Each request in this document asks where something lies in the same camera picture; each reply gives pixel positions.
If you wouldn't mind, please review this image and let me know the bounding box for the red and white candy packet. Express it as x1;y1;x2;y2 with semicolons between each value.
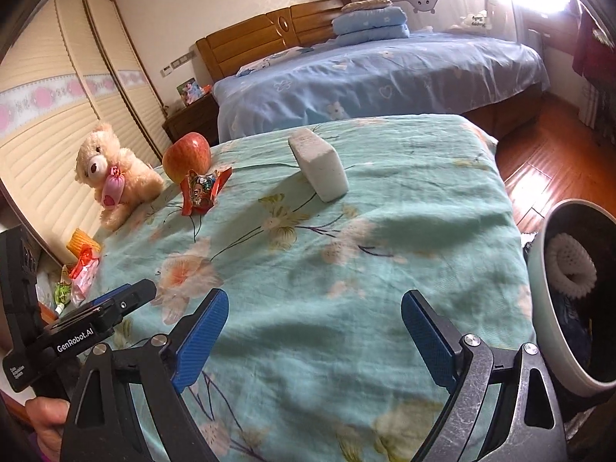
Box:
69;245;100;299

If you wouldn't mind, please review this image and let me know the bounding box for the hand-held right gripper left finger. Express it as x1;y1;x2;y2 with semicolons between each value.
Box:
60;289;229;462

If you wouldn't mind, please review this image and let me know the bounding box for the wooden nightstand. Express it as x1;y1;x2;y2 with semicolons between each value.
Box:
162;92;219;145

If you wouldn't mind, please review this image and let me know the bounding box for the small orange foam net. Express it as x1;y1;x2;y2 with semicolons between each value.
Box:
66;231;103;257

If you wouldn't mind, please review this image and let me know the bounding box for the green floral blanket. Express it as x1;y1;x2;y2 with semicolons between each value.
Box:
91;114;537;462

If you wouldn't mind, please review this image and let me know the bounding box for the flat patterned cushion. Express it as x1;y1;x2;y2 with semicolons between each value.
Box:
341;0;392;13

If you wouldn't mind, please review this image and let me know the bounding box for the pale green waste bin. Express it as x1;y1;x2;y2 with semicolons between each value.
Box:
527;199;616;398

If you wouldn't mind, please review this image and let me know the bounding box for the wooden headboard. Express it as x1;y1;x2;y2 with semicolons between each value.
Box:
195;0;353;82

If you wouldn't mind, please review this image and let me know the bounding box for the red apple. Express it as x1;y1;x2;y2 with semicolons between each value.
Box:
162;132;213;184

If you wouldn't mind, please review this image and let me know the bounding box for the beige teddy bear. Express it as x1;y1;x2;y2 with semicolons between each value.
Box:
75;122;165;232

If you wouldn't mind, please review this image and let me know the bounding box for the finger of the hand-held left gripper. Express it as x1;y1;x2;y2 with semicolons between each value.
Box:
94;279;157;319

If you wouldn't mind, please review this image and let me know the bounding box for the red candy wrapper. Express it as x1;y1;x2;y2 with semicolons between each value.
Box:
180;167;233;216

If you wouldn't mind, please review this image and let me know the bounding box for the bed with blue sheet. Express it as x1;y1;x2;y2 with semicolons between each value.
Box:
213;29;551;142

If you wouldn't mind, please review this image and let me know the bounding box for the white foam block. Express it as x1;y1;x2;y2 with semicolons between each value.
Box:
288;128;350;202

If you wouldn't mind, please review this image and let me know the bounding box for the photo frame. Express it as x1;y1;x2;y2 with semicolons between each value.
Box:
176;77;200;107

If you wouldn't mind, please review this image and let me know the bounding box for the wall switch panel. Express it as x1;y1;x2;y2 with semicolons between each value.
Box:
161;55;196;75

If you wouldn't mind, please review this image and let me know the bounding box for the cream sliding-door wardrobe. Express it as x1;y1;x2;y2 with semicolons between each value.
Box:
0;0;174;261

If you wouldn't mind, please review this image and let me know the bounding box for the person's left hand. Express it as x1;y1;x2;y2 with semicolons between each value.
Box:
25;396;71;447

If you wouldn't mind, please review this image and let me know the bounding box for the green candy wrapper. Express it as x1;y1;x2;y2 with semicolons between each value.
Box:
54;279;73;313

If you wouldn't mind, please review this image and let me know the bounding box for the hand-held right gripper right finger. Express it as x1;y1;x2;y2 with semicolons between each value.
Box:
401;290;569;462

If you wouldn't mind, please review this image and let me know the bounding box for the folded blue quilt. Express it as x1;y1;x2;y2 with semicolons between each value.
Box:
332;6;411;45

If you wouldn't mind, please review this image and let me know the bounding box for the grey bed guard rail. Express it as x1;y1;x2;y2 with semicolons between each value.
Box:
385;0;544;49

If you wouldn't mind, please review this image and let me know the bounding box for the dark red hanging garment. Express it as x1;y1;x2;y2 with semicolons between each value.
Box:
572;10;616;78

